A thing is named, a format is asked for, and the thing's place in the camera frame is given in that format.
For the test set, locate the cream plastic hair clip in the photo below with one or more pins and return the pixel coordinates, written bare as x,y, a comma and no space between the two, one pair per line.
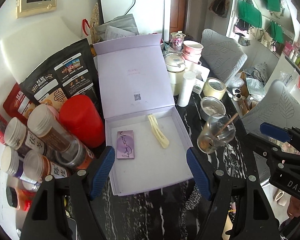
161,138

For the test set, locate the lilac gift box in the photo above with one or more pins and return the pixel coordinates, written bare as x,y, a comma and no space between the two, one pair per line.
134,83

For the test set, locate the red canister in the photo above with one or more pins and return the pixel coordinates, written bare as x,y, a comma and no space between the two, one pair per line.
79,116

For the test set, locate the grey leaf chair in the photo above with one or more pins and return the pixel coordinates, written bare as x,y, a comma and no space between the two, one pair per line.
279,108
223,55

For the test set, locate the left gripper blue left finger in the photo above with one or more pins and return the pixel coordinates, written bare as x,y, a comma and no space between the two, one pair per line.
99,171

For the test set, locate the purple signed card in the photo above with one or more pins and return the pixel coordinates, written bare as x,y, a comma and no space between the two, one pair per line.
125,145

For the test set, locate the white lidded jar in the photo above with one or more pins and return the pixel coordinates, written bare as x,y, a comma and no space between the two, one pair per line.
175,65

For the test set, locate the small metal bowl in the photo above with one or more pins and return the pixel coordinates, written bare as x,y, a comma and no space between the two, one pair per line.
209,106

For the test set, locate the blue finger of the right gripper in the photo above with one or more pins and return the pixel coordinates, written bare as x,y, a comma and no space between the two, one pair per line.
274,132

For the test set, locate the glass mug with stick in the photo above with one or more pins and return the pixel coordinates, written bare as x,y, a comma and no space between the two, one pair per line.
217,132

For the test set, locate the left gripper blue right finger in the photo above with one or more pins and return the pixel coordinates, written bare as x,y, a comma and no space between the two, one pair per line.
200,168

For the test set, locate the white refrigerator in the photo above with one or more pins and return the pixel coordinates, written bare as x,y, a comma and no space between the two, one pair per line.
151,16

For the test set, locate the brown spice jar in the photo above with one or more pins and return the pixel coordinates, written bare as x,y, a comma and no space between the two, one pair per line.
45,126

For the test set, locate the black coffee bag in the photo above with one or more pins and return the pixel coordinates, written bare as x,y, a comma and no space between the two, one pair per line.
67,73

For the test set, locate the pink stacked bowls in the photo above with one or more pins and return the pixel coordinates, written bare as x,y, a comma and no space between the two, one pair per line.
192,51

